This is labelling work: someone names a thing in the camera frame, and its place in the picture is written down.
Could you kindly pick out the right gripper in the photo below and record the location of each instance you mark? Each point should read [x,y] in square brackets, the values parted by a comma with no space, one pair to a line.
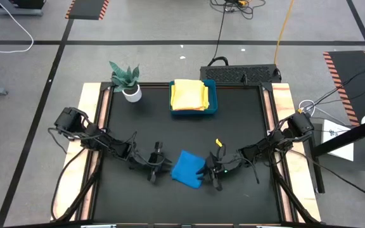
[215,168]

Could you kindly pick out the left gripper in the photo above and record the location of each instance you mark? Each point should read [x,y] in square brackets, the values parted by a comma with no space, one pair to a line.
[155,161]

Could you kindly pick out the blue microfiber towel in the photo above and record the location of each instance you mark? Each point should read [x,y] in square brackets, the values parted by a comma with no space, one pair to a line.
[187,169]

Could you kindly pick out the orange microfiber towel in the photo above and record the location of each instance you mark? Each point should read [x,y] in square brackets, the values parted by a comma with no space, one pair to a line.
[189,95]

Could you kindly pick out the yellow microfiber towel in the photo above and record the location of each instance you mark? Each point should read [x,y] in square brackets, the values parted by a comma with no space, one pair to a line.
[206,96]

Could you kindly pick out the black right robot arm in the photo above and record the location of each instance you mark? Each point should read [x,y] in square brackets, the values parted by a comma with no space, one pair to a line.
[274,142]

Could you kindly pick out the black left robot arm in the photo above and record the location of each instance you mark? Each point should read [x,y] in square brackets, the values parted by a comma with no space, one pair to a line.
[97,139]

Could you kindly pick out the potted plant in white pot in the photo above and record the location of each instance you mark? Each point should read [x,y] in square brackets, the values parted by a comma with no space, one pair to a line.
[131,93]

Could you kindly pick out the teal plastic bin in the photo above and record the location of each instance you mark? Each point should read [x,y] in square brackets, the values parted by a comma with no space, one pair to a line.
[213,95]

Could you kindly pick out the black perforated computer case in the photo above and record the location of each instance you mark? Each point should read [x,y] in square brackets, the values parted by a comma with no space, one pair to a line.
[233,74]

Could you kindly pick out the light wooden table board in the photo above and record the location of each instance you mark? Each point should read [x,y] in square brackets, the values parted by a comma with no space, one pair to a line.
[89,95]
[282,95]

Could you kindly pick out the black stand pole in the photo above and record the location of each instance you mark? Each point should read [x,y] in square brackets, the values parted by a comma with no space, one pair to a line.
[318,177]

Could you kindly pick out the white paper sheet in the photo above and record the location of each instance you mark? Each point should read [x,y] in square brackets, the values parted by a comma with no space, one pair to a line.
[341,152]

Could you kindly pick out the black metal beam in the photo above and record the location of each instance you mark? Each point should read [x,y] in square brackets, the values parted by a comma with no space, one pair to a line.
[353,134]

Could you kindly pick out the black mat with striped edges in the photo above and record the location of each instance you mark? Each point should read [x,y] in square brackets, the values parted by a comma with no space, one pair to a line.
[87,9]
[353,73]

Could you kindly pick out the yellow power plug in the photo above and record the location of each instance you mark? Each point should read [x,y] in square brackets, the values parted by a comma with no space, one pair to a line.
[242,3]

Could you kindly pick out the grey desk base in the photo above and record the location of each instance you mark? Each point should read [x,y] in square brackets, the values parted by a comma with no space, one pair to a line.
[11,13]

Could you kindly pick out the black aluminium table frame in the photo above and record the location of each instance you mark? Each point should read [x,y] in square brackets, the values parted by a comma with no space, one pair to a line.
[157,84]

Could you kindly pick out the black diagonal frame strut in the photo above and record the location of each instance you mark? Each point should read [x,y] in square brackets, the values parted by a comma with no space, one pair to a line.
[291,194]
[81,193]

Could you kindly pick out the silver frame bracket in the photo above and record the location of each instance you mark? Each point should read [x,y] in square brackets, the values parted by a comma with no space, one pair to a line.
[98,226]

